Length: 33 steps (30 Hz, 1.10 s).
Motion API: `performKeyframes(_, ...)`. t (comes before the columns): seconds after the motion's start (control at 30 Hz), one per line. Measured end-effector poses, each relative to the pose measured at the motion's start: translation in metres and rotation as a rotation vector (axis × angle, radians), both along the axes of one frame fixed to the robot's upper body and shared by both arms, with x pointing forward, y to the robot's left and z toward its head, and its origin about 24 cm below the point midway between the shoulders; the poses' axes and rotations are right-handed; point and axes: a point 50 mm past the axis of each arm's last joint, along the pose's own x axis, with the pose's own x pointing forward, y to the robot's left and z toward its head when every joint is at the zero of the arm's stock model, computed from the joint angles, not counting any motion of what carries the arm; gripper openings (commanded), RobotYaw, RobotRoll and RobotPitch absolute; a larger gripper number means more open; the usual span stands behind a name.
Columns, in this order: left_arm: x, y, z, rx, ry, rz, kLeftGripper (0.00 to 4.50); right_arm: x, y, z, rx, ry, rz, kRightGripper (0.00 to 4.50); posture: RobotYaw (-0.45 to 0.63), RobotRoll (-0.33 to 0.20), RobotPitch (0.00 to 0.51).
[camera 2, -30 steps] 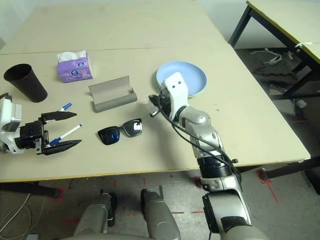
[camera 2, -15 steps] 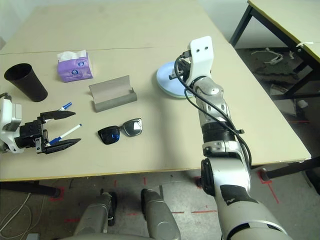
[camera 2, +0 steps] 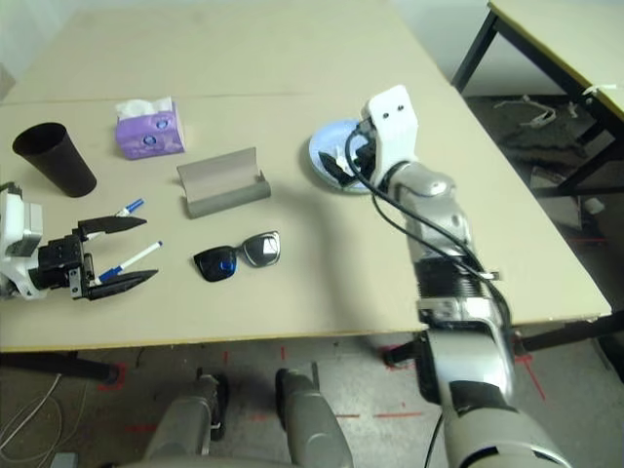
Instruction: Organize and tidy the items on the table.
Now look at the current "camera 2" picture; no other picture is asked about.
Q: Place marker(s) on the side table with black legs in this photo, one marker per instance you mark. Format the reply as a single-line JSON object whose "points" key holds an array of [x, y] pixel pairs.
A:
{"points": [[536, 44]]}

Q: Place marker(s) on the black table leg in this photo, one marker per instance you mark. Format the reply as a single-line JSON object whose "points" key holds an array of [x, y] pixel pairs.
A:
{"points": [[560, 334], [58, 363]]}

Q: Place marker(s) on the grey robot right leg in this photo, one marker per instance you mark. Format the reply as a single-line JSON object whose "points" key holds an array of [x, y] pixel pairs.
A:
{"points": [[312, 419]]}

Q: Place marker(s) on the white marker with blue cap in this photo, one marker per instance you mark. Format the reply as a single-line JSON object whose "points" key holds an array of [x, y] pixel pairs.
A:
{"points": [[129, 207], [139, 254]]}

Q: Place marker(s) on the grey board piece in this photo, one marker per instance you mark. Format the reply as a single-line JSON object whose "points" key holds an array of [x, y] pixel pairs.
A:
{"points": [[551, 175]]}

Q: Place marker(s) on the grey robot torso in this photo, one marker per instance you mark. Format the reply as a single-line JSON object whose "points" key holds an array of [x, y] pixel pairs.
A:
{"points": [[219, 463]]}

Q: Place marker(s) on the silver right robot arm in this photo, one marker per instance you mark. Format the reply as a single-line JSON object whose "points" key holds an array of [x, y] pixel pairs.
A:
{"points": [[439, 219]]}

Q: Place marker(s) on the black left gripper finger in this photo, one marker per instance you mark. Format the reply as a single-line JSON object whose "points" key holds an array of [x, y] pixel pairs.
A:
{"points": [[112, 224], [122, 283]]}

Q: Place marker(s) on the grey robot left leg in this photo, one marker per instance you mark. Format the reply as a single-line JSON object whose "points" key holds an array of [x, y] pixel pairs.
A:
{"points": [[185, 424]]}

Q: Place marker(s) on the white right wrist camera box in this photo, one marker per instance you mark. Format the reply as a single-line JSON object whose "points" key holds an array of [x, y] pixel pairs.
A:
{"points": [[392, 127]]}

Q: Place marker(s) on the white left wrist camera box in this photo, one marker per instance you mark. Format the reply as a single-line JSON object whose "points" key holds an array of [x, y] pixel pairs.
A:
{"points": [[12, 219]]}

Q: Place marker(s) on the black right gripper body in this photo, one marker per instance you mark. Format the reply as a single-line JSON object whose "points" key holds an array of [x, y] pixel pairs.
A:
{"points": [[365, 156]]}

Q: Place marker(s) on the purple tissue pack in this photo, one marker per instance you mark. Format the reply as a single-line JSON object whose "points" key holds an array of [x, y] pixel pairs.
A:
{"points": [[151, 139]]}

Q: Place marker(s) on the black plastic cup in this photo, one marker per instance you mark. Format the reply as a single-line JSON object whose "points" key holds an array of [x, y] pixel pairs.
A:
{"points": [[58, 166]]}

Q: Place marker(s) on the grey robot leg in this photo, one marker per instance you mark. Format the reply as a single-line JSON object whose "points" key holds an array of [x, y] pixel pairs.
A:
{"points": [[312, 419], [185, 424]]}

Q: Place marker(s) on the grey glasses case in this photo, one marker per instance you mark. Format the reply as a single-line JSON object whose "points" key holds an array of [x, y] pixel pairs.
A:
{"points": [[229, 200]]}

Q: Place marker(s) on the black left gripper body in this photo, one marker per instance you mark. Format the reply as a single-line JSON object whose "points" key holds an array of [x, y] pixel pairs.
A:
{"points": [[56, 258]]}

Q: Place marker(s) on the black sunglasses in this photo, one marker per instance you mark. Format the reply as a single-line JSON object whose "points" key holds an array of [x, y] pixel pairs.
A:
{"points": [[217, 265]]}

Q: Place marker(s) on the white plastic scrap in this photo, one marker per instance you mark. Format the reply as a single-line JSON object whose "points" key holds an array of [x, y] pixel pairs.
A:
{"points": [[509, 102], [538, 117]]}

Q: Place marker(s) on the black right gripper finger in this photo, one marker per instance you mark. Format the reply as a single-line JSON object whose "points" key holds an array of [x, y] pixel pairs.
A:
{"points": [[334, 168]]}

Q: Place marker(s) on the grey power adapter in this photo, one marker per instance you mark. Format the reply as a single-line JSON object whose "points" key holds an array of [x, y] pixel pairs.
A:
{"points": [[65, 460]]}

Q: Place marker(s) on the blue plate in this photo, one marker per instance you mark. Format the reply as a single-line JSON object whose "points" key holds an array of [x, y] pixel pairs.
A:
{"points": [[326, 141]]}

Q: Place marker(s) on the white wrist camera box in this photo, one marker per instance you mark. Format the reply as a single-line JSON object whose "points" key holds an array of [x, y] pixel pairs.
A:
{"points": [[12, 219], [392, 127]]}

